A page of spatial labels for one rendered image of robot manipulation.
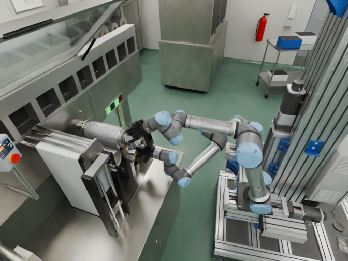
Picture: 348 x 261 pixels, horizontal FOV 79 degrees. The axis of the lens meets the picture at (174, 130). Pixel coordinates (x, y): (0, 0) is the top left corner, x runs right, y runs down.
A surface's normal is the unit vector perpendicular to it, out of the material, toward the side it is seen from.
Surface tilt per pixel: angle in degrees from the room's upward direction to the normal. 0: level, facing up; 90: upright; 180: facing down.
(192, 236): 0
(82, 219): 0
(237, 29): 90
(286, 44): 90
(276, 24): 90
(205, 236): 0
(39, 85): 90
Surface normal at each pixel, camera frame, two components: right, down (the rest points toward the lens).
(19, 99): 0.94, 0.21
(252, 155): -0.32, 0.52
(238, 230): -0.02, -0.76
